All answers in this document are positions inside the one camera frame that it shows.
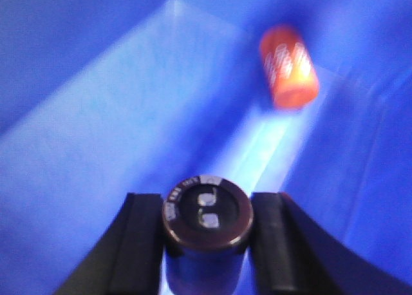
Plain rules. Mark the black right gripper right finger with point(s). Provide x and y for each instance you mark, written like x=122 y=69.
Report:
x=291 y=254

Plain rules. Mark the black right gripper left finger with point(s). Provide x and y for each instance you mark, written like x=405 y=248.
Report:
x=127 y=258

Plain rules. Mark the dark cylindrical capacitor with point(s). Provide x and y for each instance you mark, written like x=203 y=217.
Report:
x=207 y=222

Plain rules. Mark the blue bin front centre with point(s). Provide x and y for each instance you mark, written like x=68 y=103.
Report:
x=100 y=98

